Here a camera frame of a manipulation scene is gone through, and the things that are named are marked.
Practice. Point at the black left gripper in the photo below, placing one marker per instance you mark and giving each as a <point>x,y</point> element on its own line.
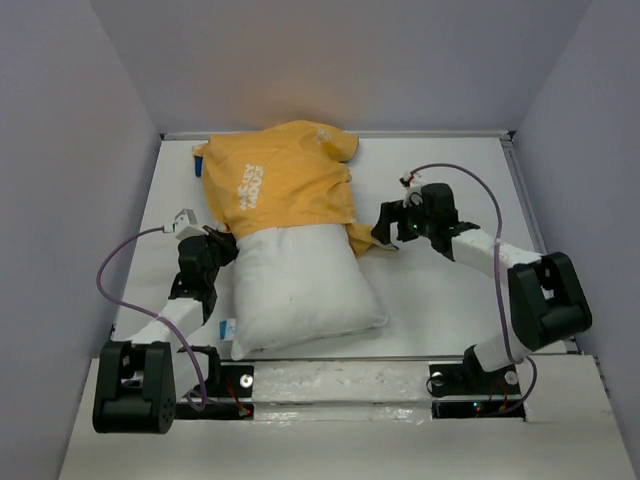
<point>225,241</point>

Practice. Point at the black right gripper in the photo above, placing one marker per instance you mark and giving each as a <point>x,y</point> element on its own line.
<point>393,212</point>

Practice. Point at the white pillow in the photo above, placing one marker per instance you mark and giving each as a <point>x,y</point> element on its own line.
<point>299,284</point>

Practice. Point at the yellow pillowcase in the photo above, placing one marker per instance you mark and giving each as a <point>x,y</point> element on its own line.
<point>290,175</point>

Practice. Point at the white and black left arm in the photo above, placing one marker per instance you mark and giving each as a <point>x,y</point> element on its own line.
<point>140,379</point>

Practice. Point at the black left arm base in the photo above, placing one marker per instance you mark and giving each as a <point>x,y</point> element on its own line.
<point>229,386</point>

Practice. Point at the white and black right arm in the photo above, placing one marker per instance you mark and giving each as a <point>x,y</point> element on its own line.
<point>540,297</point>

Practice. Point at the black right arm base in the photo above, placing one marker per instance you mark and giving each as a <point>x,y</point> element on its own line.
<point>463,390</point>

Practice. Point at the white front board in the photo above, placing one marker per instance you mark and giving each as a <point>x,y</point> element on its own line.
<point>569,433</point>

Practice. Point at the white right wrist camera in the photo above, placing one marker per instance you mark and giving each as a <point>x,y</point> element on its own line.
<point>413,183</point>

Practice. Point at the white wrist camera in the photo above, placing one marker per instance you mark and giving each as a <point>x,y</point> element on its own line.
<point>413,183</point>
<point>185,225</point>

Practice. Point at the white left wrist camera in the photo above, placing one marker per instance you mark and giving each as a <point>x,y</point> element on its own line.
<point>185,225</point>

